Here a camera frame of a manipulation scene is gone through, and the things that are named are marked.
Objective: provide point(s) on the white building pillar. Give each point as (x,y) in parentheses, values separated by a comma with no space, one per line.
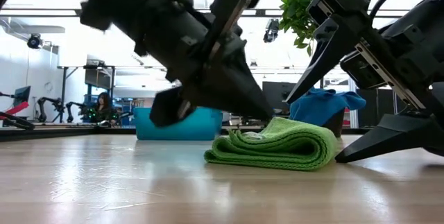
(353,113)

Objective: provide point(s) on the black background gantry frame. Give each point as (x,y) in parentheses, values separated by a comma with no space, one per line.
(64,92)

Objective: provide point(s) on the black partition wall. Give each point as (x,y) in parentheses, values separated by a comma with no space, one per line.
(385,106)

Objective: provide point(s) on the black computer monitor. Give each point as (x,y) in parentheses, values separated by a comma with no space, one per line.
(277,94)
(21,95)

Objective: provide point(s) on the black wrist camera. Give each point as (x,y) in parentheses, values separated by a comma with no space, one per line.
(360,71)

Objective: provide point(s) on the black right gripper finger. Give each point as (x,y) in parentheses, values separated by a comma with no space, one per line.
(399,137)
(333,43)

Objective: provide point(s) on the potted green plant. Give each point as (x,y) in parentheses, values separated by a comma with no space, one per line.
(298,5)

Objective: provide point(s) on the person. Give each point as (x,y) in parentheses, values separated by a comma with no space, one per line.
(102,107)

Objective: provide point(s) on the black hanging camera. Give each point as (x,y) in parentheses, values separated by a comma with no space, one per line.
(271,31)
(34,41)

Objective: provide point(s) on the black background robot arm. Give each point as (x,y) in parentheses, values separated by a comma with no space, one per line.
(45,107)
(73,109)

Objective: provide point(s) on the red and black background equipment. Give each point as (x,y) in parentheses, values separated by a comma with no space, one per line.
(15,111)

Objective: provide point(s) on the blue microfiber towel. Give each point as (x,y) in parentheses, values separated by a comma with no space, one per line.
(319,106)

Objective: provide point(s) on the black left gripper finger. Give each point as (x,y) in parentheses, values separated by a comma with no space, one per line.
(232,92)

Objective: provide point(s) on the teal plastic bin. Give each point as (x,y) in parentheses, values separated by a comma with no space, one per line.
(204,127)

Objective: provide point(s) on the black overhead light bar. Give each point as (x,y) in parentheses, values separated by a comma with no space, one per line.
(41,12)

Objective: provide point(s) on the green microfiber towel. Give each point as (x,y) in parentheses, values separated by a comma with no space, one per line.
(277,147)

